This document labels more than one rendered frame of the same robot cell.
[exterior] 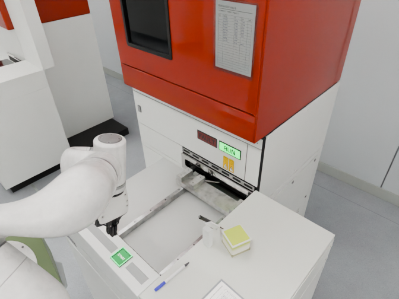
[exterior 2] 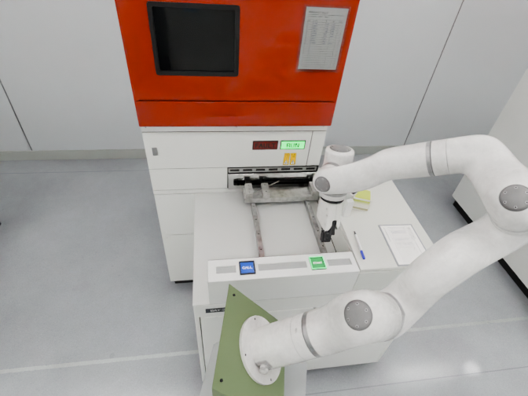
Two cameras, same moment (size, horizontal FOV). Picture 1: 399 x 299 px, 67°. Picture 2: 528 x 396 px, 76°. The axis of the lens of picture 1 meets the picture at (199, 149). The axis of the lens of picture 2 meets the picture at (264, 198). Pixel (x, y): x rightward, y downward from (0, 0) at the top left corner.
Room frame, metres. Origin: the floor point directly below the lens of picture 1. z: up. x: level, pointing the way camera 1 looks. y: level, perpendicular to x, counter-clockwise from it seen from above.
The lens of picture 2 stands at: (0.36, 1.05, 1.96)
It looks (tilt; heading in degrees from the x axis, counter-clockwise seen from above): 42 degrees down; 304
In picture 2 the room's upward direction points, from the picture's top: 6 degrees clockwise
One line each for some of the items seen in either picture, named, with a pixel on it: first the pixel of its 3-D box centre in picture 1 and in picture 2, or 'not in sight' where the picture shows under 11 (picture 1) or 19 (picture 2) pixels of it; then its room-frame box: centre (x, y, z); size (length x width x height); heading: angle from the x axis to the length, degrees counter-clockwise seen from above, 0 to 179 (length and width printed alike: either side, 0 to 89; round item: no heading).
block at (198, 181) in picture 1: (196, 181); (265, 190); (1.06, 0.02, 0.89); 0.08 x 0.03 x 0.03; 136
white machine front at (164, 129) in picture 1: (189, 141); (236, 158); (1.22, 0.05, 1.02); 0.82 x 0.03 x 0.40; 46
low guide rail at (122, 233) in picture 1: (158, 207); (257, 229); (0.96, 0.20, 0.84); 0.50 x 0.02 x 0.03; 136
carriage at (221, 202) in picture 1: (209, 194); (280, 194); (1.01, -0.04, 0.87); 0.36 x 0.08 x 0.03; 46
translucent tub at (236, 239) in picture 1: (236, 241); (361, 199); (0.64, -0.12, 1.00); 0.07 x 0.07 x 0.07; 24
